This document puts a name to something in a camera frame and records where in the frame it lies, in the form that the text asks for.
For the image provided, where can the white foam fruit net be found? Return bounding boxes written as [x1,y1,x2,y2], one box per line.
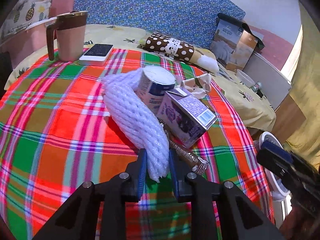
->
[101,68,169,182]

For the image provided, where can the white round trash bin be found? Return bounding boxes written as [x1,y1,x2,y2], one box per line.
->
[254,132,292,228]

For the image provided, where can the person's right hand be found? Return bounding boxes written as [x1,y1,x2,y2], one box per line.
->
[279,206,320,240]

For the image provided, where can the brown snack bar wrapper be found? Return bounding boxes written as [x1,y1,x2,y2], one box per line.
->
[159,119,209,176]

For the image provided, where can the wooden board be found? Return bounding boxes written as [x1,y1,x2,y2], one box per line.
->
[271,94,306,144]

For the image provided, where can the small black object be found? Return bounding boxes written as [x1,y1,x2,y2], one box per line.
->
[256,89,264,100]

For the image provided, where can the white bedside cabinet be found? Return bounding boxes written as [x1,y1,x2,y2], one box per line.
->
[243,52,291,110]

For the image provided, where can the small green bottle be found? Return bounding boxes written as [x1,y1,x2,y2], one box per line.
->
[250,81,262,93]

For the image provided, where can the olive green curtain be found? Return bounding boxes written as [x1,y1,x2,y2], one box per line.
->
[287,4,320,168]

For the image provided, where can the white plastic bowl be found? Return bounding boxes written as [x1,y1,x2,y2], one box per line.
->
[236,69,255,88]

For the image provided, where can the crumpled white brown wrapper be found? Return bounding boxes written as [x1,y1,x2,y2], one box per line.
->
[181,73,212,99]

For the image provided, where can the white blue yogurt cup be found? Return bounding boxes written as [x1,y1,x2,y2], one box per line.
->
[136,65,176,115]

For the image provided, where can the brown bedding package box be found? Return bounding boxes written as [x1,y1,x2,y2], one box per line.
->
[209,12,265,71]

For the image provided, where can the brown polka dot pillow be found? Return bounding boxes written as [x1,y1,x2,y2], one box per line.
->
[139,33,219,74]

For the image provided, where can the white smartphone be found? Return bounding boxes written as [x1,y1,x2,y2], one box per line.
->
[78,44,113,66]

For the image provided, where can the pink brown lidded mug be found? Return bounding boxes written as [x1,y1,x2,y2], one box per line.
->
[46,11,88,62]

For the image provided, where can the yellow patterned bedsheet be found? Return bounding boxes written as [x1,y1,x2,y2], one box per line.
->
[1,23,276,132]

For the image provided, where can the blue patterned headboard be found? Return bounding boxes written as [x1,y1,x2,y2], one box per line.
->
[74,0,246,48]

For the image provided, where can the pineapple print bedding bundle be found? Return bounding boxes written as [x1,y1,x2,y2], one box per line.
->
[1,0,52,42]

